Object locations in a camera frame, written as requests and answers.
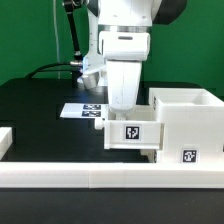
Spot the white drawer cabinet box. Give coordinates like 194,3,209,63
149,88,224,164

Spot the white hanging cable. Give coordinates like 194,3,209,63
52,0,62,80

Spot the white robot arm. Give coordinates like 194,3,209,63
82,0,188,120

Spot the black cable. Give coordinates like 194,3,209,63
25,62,81,79

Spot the white marker sheet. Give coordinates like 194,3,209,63
60,103,108,119

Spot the white drawer with knob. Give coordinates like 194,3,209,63
140,149,157,163

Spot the white front fence rail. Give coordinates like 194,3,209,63
0,162,224,189

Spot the white left fence block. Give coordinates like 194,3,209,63
0,127,13,160

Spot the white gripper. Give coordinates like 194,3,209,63
81,60,142,119

